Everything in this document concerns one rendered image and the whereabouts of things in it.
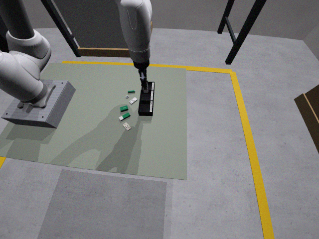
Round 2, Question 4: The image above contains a white domino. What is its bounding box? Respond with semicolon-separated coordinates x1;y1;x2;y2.
129;97;138;104
123;123;131;131

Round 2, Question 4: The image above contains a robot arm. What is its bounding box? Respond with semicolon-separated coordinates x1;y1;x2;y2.
0;0;152;114

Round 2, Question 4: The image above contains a black three-section bin rack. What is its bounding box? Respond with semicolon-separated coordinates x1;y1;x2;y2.
138;82;155;116

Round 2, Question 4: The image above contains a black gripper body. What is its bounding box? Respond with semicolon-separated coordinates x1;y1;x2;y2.
133;60;150;75

